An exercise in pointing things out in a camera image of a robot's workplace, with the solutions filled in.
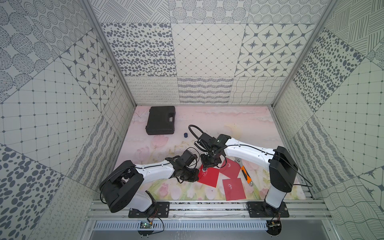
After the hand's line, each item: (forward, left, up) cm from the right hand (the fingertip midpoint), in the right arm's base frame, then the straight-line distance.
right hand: (206, 167), depth 81 cm
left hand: (-6, +2, -6) cm, 8 cm away
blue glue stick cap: (+25, +14, -6) cm, 29 cm away
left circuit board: (-26, +30, -9) cm, 41 cm away
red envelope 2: (-8, -15, -9) cm, 20 cm away
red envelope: (+2, -15, -9) cm, 18 cm away
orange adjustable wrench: (+1, -23, -7) cm, 24 cm away
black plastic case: (+34, +32, -1) cm, 47 cm away
